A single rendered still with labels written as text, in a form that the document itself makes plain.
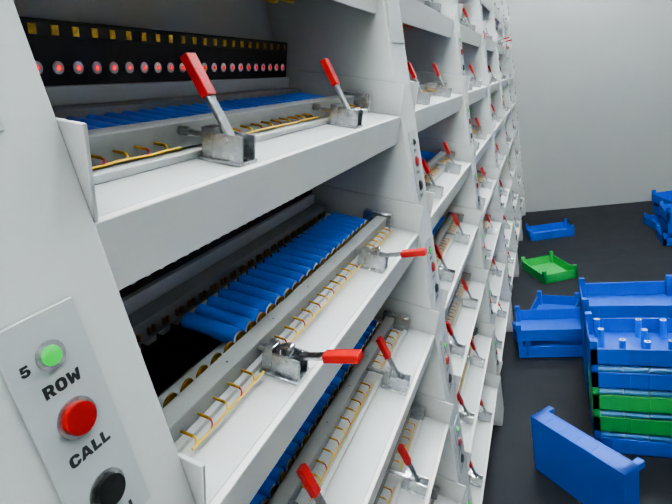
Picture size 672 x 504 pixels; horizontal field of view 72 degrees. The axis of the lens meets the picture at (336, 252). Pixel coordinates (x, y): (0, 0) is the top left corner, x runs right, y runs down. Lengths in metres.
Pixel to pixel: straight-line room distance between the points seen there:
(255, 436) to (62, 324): 0.20
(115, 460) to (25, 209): 0.13
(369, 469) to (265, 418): 0.26
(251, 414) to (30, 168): 0.26
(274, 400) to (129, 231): 0.21
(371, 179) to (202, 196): 0.53
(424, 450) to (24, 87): 0.84
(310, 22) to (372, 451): 0.66
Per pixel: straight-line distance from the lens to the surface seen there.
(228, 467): 0.38
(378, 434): 0.68
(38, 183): 0.26
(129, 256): 0.29
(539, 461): 1.72
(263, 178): 0.40
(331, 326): 0.53
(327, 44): 0.84
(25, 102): 0.26
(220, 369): 0.42
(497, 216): 2.26
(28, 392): 0.25
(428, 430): 0.99
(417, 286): 0.87
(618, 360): 1.64
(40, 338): 0.25
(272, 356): 0.44
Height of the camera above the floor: 1.20
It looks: 17 degrees down
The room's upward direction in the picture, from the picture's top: 12 degrees counter-clockwise
